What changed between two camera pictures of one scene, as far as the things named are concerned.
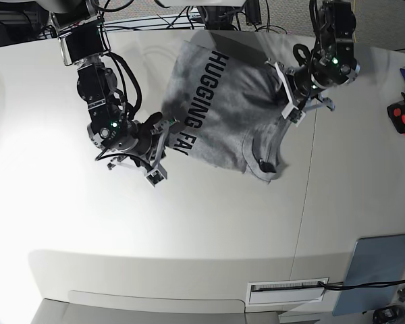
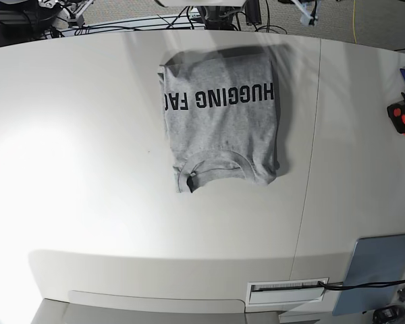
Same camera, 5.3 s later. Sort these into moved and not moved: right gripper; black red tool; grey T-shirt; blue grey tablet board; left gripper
Moved: left gripper; right gripper; grey T-shirt
Not moved: blue grey tablet board; black red tool
